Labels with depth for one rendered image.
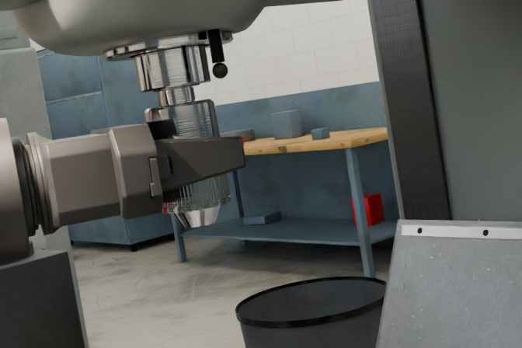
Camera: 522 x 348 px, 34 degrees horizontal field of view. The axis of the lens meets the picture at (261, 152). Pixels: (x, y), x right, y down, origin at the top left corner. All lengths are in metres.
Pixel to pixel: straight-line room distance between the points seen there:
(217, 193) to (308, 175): 6.21
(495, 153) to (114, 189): 0.45
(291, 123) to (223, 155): 5.79
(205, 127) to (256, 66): 6.51
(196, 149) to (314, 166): 6.17
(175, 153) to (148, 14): 0.09
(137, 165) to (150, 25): 0.08
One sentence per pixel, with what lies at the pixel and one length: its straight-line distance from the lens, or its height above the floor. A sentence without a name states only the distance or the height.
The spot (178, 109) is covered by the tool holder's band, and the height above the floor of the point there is 1.27.
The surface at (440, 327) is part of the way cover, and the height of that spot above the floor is 1.01.
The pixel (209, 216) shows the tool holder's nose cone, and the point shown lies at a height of 1.19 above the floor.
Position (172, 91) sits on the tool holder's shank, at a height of 1.28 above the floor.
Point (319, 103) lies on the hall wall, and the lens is 6.54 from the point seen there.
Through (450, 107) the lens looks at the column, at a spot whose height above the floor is 1.22.
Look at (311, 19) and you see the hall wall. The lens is 6.53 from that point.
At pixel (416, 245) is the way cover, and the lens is 0.92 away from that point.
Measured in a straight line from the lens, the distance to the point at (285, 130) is 6.39.
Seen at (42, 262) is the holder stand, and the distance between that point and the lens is 0.93.
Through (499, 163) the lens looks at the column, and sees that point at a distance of 0.86.
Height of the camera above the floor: 1.27
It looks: 4 degrees down
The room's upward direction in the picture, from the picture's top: 9 degrees counter-clockwise
